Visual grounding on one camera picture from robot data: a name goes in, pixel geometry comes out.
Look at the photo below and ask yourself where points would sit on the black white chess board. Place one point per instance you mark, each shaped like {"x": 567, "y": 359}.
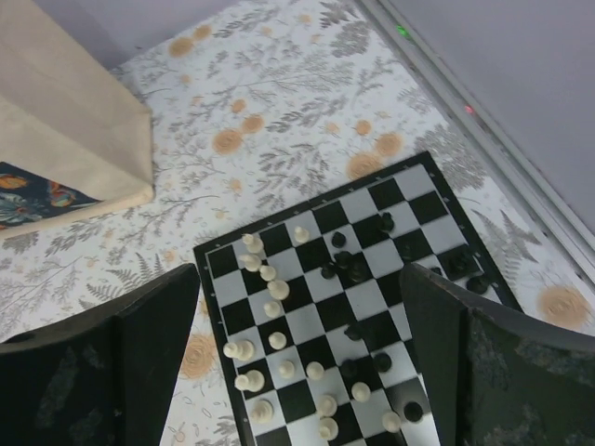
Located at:
{"x": 429, "y": 223}

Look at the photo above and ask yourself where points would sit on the aluminium frame rail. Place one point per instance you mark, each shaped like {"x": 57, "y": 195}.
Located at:
{"x": 517, "y": 80}

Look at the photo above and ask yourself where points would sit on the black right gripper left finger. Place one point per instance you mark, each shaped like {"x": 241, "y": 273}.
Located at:
{"x": 105, "y": 376}

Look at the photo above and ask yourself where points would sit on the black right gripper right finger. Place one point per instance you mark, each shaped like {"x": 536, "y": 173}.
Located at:
{"x": 494, "y": 375}

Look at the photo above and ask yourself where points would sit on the white chess piece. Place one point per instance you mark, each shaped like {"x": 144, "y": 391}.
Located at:
{"x": 326, "y": 406}
{"x": 328, "y": 428}
{"x": 262, "y": 412}
{"x": 252, "y": 381}
{"x": 253, "y": 243}
{"x": 241, "y": 350}
{"x": 279, "y": 290}
{"x": 251, "y": 262}

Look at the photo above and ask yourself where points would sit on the white chess pawn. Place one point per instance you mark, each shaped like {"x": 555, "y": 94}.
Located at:
{"x": 301, "y": 235}
{"x": 267, "y": 273}
{"x": 361, "y": 392}
{"x": 272, "y": 309}
{"x": 277, "y": 340}
{"x": 391, "y": 422}
{"x": 286, "y": 369}
{"x": 315, "y": 370}

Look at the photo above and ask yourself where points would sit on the beige canvas tote bag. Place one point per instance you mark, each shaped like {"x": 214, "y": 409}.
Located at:
{"x": 75, "y": 143}

